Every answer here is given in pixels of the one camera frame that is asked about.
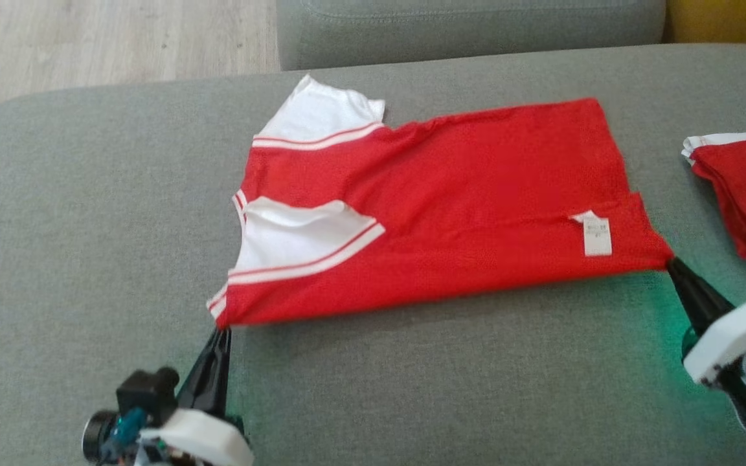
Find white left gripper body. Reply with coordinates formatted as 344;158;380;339
135;406;255;466

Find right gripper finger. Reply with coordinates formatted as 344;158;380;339
672;258;735;322
666;260;718;338

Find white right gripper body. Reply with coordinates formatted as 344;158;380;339
681;298;746;389

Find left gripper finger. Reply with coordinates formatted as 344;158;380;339
177;327;224;412
203;329;232;416

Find red and white jersey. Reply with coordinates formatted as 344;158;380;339
207;74;675;329

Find large grey sofa seat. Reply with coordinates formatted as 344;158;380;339
0;44;746;466

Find yellow sofa cushion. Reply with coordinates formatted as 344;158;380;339
664;0;746;51

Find grey sofa seat cushion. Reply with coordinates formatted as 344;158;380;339
276;0;669;71

